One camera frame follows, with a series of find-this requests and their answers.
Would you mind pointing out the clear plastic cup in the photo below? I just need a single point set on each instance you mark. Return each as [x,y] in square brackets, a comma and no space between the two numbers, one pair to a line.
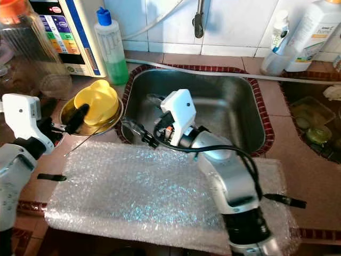
[272,64]

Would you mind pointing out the white straight pipe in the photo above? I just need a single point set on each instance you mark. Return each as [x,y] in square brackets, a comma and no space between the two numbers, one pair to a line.
[234,72]

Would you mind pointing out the dark side basin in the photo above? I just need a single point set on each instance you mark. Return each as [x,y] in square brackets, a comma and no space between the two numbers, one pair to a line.
[293,144]

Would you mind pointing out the clear plastic food container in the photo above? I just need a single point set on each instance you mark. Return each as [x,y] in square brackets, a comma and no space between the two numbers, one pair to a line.
[311,109]

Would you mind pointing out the green liquid bottle blue cap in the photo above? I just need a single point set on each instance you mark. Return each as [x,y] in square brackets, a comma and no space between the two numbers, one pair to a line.
[114,53]

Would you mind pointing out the white water purifier appliance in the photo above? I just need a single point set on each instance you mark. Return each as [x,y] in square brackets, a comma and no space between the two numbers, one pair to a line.
[80,32]

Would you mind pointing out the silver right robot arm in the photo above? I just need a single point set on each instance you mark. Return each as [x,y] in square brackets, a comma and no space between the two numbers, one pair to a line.
[226,181]

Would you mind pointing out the dark metal faucet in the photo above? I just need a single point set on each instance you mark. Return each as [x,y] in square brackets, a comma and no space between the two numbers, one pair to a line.
[199,24]

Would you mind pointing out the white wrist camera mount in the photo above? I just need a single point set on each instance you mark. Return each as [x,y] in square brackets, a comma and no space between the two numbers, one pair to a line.
[178,106]
[21,114]

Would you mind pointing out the stainless steel sink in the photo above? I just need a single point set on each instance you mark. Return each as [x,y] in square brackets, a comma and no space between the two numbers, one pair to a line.
[229,101]

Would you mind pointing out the small white green-label bottle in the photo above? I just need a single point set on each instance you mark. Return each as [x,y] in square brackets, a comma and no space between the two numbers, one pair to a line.
[279,29]

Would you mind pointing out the yellow plastic cup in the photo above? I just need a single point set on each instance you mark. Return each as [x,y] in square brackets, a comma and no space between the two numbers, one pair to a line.
[101,98]

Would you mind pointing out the large white detergent bottle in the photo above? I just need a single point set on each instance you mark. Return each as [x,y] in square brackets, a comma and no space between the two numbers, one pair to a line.
[314,32]

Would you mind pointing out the clear bubble wrap sheet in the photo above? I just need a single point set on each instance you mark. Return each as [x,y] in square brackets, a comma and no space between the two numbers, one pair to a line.
[128,197]

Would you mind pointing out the round greenish lid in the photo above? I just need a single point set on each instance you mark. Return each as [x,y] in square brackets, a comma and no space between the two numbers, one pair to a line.
[319,135]

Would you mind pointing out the glass jar orange lid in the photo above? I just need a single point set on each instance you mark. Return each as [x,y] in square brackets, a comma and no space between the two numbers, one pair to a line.
[26,42]

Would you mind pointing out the stainless steel bowl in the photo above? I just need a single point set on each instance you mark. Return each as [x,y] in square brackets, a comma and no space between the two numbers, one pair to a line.
[100,129]

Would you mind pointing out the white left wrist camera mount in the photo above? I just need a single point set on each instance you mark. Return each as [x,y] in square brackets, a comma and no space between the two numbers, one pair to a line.
[21,114]

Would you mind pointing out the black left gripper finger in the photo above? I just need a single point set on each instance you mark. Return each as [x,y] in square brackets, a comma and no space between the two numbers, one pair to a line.
[78,117]

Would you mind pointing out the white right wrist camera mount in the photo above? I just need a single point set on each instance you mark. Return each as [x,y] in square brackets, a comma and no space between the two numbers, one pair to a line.
[178,106]

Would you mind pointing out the thin metal skewer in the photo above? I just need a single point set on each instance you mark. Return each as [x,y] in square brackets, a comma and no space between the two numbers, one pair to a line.
[80,144]

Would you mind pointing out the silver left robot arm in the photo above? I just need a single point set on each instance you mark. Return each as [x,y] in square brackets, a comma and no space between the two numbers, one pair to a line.
[16,181]

